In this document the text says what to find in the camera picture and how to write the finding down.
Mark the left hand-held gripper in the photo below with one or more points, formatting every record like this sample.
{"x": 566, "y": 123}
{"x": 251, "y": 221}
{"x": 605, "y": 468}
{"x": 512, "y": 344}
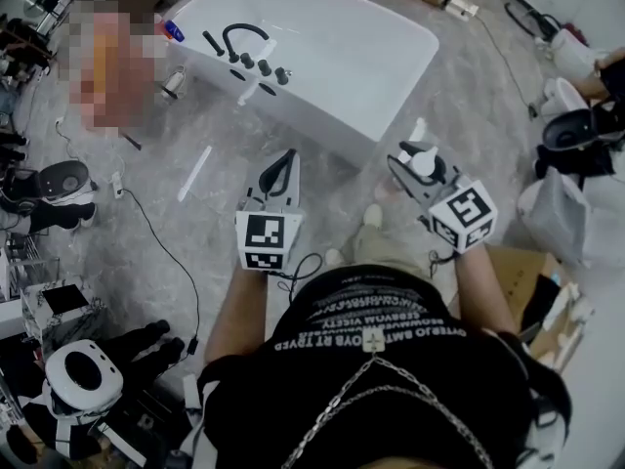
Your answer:
{"x": 267, "y": 235}

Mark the white plastic bag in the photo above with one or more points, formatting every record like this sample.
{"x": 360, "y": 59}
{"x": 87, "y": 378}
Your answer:
{"x": 554, "y": 218}

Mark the person's left forearm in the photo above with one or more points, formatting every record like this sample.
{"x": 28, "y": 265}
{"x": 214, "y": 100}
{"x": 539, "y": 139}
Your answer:
{"x": 241, "y": 306}

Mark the black faucet knob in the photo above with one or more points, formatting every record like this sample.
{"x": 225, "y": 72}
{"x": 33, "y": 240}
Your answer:
{"x": 247, "y": 59}
{"x": 264, "y": 66}
{"x": 281, "y": 75}

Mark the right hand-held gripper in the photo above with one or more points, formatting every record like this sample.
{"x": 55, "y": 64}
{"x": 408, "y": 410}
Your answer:
{"x": 461, "y": 218}

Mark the person's black printed shirt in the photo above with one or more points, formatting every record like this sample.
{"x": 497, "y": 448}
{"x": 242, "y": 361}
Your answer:
{"x": 390, "y": 384}

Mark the white flat stick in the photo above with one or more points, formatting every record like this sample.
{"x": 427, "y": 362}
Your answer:
{"x": 195, "y": 174}

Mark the white bottle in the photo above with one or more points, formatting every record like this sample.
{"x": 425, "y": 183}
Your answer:
{"x": 424, "y": 161}

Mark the open cardboard box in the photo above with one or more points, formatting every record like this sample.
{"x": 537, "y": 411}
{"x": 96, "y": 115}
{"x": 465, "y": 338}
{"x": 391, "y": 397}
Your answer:
{"x": 525, "y": 281}

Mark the white bathtub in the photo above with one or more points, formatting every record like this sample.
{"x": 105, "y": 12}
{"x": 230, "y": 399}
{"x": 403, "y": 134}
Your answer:
{"x": 337, "y": 52}

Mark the person's white shoe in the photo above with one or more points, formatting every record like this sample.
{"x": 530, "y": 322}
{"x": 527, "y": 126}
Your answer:
{"x": 334, "y": 256}
{"x": 373, "y": 214}

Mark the white power strip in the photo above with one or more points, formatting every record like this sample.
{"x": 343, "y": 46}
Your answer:
{"x": 116, "y": 184}

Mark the black curved faucet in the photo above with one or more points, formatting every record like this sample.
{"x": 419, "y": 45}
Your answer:
{"x": 244, "y": 29}

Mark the person's right forearm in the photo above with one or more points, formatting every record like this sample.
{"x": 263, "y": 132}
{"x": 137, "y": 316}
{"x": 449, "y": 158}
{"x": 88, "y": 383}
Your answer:
{"x": 486, "y": 286}

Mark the blue bottle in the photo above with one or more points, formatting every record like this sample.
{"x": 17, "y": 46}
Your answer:
{"x": 175, "y": 31}

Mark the black hand shower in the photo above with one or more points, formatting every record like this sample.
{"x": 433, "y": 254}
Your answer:
{"x": 214, "y": 43}

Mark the person's beige trousers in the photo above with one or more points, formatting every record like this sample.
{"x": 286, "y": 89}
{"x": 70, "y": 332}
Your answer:
{"x": 381, "y": 247}

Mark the clear glass jar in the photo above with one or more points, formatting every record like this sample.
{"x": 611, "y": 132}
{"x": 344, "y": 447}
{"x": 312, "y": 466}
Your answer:
{"x": 174, "y": 82}

